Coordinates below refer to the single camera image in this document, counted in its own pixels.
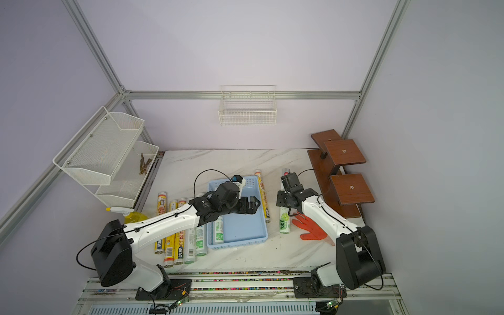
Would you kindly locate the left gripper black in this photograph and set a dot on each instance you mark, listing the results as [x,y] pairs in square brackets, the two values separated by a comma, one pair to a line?
[252,207]

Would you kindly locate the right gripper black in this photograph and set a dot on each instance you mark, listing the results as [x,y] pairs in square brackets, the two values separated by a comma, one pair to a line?
[281,199]

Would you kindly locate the white green grape wrap roll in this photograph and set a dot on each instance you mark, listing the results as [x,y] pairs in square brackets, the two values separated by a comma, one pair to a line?
[284,221]

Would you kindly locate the yellow blue label wrap roll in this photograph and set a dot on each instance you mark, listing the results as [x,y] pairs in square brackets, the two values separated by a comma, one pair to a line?
[179,247]

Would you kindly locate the yellow red chef wrap roll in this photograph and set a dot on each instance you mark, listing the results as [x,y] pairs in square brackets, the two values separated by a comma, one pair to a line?
[170,247]

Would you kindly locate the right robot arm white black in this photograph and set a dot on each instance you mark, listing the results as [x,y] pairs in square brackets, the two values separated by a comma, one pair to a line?
[358,258]

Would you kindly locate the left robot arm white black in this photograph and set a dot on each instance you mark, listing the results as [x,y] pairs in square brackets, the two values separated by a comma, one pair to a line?
[114,253]

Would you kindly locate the brown clips in basket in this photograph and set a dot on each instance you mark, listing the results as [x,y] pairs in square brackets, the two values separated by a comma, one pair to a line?
[144,164]

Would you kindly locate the lower white mesh shelf basket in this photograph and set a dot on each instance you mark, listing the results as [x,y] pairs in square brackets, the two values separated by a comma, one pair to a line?
[127,184]

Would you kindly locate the white mesh shelf basket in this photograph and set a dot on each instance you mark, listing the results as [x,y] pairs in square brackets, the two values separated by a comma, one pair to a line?
[95,154]
[127,184]

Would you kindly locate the upper white mesh shelf basket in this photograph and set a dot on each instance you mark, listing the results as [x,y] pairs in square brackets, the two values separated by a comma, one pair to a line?
[95,154]

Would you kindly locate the red rubber glove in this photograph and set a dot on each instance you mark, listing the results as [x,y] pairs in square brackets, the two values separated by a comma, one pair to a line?
[312,230]

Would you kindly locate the brown wooden tiered stand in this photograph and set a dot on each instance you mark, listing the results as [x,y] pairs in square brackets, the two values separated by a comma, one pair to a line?
[343,192]

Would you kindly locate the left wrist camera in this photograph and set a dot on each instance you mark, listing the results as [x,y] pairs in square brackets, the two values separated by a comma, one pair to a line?
[239,181]

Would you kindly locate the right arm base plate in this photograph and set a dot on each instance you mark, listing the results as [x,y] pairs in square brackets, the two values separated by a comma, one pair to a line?
[305,287]

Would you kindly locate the white wire wall basket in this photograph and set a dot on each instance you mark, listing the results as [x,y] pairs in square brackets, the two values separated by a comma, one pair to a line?
[248,105]

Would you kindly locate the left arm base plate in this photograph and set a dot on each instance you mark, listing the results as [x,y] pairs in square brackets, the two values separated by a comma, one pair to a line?
[176,290]

